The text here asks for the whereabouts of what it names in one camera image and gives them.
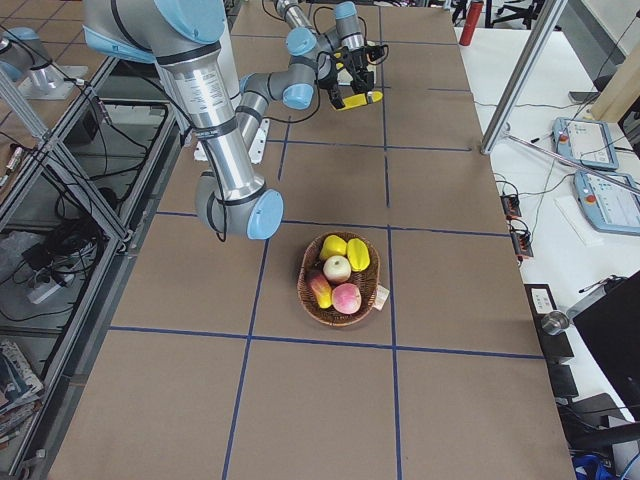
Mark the brown wicker basket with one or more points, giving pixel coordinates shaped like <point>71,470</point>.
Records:
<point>366,281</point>

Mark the near blue teach pendant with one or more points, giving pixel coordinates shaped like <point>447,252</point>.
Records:
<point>607,202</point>

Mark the red cylinder bottle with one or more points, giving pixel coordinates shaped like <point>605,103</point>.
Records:
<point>474,11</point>

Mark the aluminium frame post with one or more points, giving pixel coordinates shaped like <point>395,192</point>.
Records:
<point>533,48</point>

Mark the white basket tag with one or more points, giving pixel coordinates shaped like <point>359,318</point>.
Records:
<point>381,297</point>

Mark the metal cup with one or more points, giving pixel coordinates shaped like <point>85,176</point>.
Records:
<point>554,322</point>

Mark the red pink apple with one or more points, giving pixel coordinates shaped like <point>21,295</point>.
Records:
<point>346,298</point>

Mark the far blue teach pendant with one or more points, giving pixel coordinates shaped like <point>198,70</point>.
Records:
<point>585,141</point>

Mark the black cable connector right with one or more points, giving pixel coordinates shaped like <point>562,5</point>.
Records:
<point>521,241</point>

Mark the yellow orange pear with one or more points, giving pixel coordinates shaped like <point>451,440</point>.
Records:
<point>320,288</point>

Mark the black label box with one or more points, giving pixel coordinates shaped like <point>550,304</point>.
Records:
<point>556,349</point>

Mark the black cable connector left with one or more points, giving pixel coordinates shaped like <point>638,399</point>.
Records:
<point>511,206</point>

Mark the yellow starfruit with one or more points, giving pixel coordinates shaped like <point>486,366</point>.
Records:
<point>358,255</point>

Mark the yellow lemon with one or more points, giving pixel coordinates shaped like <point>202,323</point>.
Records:
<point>333,245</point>

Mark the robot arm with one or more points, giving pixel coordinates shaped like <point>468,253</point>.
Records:
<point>186,41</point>
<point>296,86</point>

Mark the blue teach pendant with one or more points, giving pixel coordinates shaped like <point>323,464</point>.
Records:
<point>607,202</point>
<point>585,141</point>

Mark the black cable connector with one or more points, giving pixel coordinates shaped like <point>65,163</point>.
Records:
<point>511,206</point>
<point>521,241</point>

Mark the black office chair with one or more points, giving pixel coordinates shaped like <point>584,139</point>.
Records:
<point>512,10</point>

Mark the green tipped stick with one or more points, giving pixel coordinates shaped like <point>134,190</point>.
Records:
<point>572,164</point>

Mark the stack of cloths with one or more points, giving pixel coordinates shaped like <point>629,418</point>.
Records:
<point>21,390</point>

